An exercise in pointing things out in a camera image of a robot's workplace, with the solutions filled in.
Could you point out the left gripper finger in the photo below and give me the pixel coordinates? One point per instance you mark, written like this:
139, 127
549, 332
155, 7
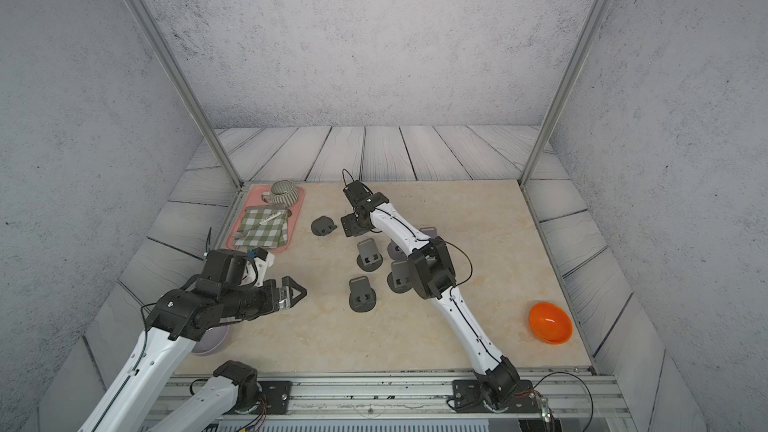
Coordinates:
287, 303
291, 290

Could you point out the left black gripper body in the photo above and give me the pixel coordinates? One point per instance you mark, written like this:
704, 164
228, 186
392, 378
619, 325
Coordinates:
251, 300

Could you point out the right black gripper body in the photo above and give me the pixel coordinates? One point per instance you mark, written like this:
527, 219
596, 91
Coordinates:
352, 222

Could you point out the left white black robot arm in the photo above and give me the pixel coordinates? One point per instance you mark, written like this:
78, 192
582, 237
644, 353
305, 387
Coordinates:
175, 324

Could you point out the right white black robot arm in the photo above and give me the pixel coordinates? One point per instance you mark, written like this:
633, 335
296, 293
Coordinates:
433, 278

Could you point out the purple bowl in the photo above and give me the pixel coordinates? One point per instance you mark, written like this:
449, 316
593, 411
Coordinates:
212, 340

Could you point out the green checkered cloth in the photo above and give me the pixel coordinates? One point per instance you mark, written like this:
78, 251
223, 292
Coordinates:
262, 226

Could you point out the striped ceramic cup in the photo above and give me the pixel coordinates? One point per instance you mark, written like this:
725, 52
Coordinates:
284, 193

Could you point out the pink plastic tray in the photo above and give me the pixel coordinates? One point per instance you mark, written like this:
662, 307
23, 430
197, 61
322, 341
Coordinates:
253, 198

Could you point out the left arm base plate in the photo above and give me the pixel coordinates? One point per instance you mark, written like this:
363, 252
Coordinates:
269, 397

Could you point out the left metal corner post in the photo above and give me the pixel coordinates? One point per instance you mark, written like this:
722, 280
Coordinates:
151, 31

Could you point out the metal corner post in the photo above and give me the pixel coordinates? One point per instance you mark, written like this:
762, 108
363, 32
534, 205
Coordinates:
151, 31
586, 37

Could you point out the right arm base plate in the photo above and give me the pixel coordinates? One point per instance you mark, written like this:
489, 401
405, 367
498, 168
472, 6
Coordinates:
472, 396

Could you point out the aluminium rail frame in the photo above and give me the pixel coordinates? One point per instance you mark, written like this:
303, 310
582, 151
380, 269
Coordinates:
416, 401

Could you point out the right metal corner post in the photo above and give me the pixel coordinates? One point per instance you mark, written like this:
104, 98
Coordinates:
586, 37

